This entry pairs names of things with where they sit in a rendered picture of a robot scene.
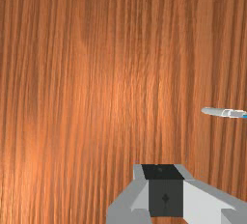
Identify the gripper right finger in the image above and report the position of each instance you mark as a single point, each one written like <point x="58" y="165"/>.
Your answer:
<point x="205" y="202"/>

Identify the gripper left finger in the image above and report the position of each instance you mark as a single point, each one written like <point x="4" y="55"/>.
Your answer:
<point x="128" y="202"/>

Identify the grey USB stick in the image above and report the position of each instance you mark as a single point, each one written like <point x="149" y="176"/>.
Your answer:
<point x="222" y="112"/>

